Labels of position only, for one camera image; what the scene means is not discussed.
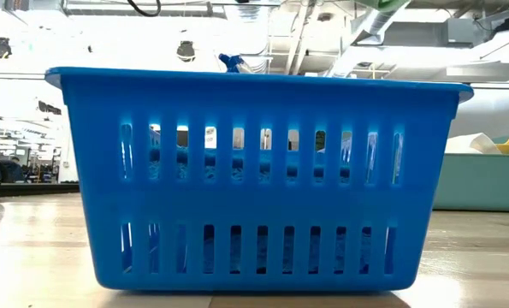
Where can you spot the white cloth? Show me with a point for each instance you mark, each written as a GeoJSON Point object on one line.
{"type": "Point", "coordinates": [463, 145]}

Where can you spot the teal plastic bin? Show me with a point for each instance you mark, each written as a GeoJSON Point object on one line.
{"type": "Point", "coordinates": [481, 184]}

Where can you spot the white spray bottle blue trigger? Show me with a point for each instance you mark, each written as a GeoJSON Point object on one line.
{"type": "Point", "coordinates": [230, 62]}

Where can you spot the black hanging ceiling panel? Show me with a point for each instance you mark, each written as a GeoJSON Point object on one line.
{"type": "Point", "coordinates": [49, 108]}

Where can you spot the silver round ventilation duct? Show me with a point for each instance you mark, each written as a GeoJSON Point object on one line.
{"type": "Point", "coordinates": [374, 30]}

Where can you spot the yellow cloth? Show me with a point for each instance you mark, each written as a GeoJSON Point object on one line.
{"type": "Point", "coordinates": [507, 147]}

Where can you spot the black aluminium table frame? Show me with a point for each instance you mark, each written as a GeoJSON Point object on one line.
{"type": "Point", "coordinates": [40, 189]}

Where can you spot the blue slotted plastic basket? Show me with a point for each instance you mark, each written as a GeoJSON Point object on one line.
{"type": "Point", "coordinates": [258, 205]}

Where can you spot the person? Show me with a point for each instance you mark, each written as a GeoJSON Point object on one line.
{"type": "Point", "coordinates": [12, 171]}

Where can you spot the black ceiling dome fixture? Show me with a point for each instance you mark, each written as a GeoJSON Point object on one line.
{"type": "Point", "coordinates": [186, 51]}
{"type": "Point", "coordinates": [0, 48]}

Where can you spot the white rectangular ventilation duct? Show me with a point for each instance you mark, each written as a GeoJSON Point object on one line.
{"type": "Point", "coordinates": [425, 34]}

